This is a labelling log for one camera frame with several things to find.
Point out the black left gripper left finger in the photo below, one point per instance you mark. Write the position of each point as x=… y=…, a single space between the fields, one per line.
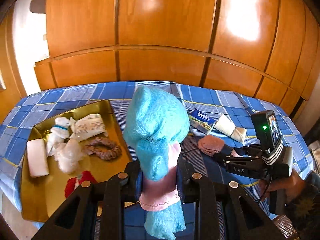
x=76 y=216

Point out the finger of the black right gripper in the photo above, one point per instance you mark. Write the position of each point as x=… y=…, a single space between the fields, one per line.
x=223 y=157

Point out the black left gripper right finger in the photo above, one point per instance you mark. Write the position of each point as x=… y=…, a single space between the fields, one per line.
x=221 y=208

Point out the pink sock navy band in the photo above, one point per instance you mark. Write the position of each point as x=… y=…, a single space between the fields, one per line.
x=210 y=145

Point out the beige cloth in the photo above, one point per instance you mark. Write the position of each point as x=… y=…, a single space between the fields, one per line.
x=228 y=128

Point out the red plush item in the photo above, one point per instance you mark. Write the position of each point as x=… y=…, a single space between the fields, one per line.
x=74 y=182

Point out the blue tissue packet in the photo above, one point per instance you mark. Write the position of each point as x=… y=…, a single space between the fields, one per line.
x=201 y=121

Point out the white foam sponge block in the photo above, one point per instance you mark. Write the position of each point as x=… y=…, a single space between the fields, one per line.
x=37 y=158

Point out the blue plush toy pink dress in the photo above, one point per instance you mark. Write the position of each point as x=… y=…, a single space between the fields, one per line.
x=156 y=124

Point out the person right hand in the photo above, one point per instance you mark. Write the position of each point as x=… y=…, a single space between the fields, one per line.
x=292 y=186

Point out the blue plaid bedspread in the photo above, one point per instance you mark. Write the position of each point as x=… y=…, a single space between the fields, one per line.
x=16 y=128

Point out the brown fabric scrunchie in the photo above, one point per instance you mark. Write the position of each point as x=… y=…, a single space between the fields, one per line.
x=103 y=148

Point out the clear plastic bag wad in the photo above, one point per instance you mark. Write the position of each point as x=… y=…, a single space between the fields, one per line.
x=68 y=156

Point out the white printed cloth pouch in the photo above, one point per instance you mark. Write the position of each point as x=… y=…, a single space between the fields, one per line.
x=87 y=127

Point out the white sock blue stripe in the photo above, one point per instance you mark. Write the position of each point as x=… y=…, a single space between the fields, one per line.
x=58 y=133

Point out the black camera with screen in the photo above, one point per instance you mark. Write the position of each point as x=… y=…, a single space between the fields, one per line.
x=268 y=133

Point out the wooden wardrobe wall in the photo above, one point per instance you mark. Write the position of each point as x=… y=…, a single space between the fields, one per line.
x=267 y=49

